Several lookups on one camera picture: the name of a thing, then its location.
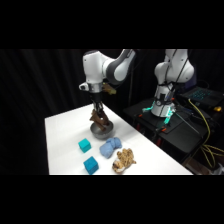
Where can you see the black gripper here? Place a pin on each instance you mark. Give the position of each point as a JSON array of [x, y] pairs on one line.
[[96, 96]]

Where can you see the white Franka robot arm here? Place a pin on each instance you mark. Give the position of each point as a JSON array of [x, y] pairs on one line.
[[173, 71]]

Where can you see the small teal cube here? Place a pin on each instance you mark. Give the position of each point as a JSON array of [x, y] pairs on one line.
[[84, 145]]

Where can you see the grey bowl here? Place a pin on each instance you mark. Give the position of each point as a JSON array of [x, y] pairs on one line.
[[101, 130]]

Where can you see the black robot stand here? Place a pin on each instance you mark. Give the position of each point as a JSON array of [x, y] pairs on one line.
[[180, 130]]

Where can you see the large teal cube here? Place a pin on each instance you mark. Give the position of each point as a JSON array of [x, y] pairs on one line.
[[91, 165]]

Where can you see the black laptop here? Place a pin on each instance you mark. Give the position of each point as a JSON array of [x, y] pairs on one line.
[[202, 95]]

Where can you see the tan spotted plush toy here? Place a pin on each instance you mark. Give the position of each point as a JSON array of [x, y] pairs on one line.
[[123, 160]]

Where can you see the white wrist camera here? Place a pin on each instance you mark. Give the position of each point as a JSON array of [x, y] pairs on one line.
[[84, 86]]

